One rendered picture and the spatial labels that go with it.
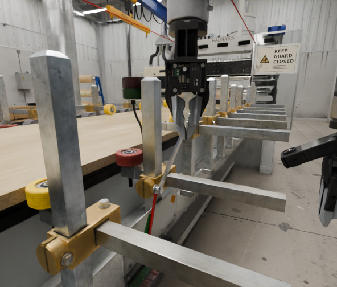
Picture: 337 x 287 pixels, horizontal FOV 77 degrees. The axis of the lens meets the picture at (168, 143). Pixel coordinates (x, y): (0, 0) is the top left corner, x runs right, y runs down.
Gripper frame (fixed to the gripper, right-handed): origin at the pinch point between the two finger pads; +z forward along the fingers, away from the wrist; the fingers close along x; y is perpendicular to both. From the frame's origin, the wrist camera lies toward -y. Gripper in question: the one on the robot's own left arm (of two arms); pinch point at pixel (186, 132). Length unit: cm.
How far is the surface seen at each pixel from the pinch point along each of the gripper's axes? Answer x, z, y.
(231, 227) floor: 34, 99, -113
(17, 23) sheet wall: -578, -222, -650
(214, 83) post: 9, -12, -51
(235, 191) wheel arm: 11.4, 13.6, -1.5
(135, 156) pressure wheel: -14.4, 9.1, -10.7
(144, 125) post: -10.2, -0.6, -4.9
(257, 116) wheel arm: 34, 4, -73
